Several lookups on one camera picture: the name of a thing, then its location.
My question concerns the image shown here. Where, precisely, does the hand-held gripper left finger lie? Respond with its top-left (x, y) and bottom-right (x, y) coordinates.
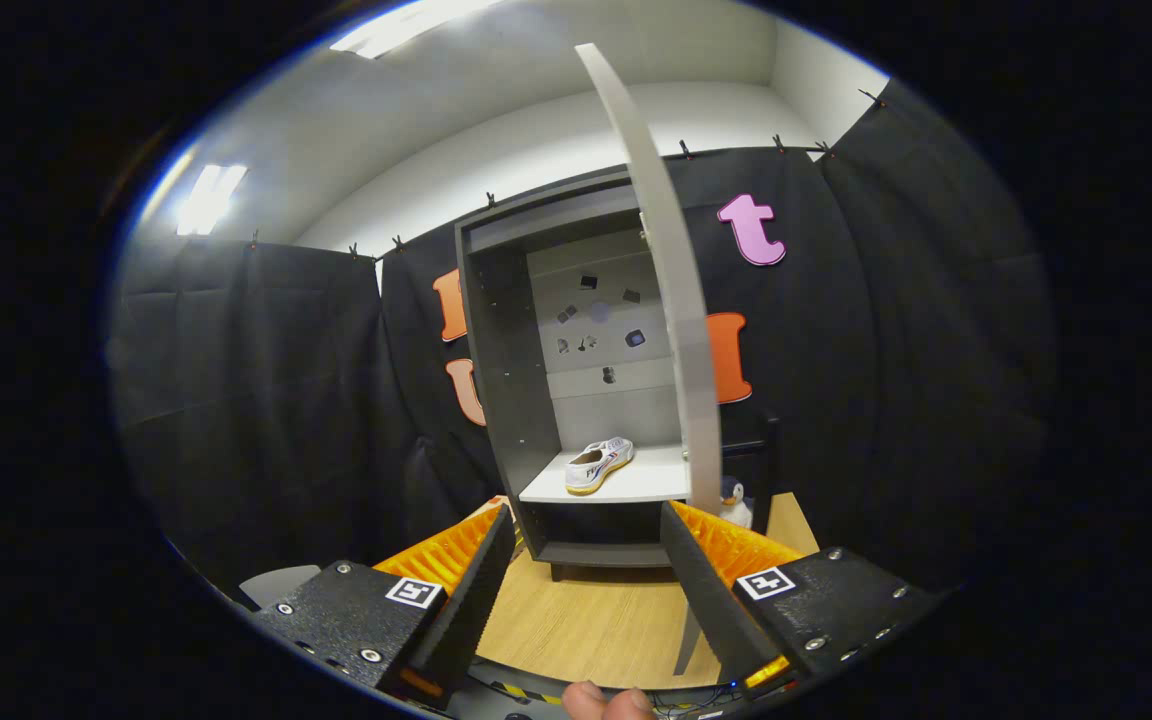
top-left (254, 500), bottom-right (517, 706)

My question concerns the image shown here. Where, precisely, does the white canvas shoe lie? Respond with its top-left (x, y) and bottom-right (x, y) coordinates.
top-left (564, 436), bottom-right (635, 496)

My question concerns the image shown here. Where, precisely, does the black backdrop cloth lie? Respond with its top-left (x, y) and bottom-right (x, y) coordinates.
top-left (108, 78), bottom-right (1057, 601)

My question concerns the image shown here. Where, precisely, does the dark grey shoe cabinet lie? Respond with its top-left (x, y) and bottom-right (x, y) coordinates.
top-left (454, 168), bottom-right (727, 583)

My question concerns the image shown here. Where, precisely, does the penguin plush toy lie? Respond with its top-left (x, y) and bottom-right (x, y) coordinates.
top-left (719, 476), bottom-right (755, 531)

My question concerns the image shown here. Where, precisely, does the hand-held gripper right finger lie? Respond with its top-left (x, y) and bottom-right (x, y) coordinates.
top-left (658, 498), bottom-right (942, 696)

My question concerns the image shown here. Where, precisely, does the wide ceiling light panel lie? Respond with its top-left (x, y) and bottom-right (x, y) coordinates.
top-left (329, 0), bottom-right (507, 59)

